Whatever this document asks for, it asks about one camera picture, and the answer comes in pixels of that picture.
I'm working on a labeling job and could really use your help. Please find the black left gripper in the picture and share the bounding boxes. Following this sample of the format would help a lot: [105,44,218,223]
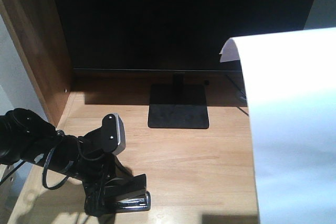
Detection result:
[65,129,115,216]

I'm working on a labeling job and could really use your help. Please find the black orange stapler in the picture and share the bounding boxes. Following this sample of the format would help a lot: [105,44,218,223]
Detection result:
[102,156,151,213]

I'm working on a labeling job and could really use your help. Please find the white paper sheets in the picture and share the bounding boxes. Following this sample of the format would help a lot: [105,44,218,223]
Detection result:
[221,28,335,223]

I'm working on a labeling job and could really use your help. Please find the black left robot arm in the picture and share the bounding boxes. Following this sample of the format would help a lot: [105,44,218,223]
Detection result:
[1,108,117,217]

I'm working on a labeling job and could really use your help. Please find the black monitor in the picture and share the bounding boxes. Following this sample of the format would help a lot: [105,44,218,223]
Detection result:
[55,0,314,129]

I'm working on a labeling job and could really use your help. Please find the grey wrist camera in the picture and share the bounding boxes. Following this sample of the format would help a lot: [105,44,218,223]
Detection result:
[101,113,126,156]

